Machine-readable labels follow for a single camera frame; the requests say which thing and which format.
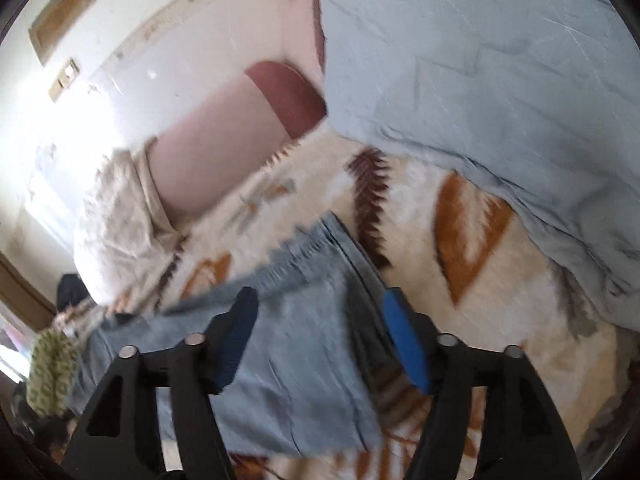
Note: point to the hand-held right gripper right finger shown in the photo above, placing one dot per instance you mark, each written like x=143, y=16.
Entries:
x=407, y=345

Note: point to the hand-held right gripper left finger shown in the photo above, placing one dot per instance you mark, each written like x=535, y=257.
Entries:
x=231, y=347

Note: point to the blue denim pants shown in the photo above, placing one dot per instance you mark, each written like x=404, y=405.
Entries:
x=300, y=340

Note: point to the cream leaf-patterned blanket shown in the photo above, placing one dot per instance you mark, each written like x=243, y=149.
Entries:
x=490, y=280

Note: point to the cream floral pillow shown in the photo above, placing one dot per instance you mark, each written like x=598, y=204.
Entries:
x=122, y=230

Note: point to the dark cloth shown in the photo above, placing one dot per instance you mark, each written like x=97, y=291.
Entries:
x=70, y=292

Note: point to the green patterned cloth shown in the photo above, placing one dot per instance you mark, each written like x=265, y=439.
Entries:
x=52, y=372

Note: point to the light blue bed sheet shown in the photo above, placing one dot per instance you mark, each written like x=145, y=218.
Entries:
x=475, y=85

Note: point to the wooden door frame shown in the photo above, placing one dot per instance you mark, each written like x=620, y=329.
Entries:
x=25, y=290

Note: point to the wall switch plate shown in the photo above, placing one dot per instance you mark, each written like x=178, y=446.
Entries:
x=64, y=79

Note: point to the wooden wall frame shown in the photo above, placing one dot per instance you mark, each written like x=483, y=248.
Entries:
x=62, y=22

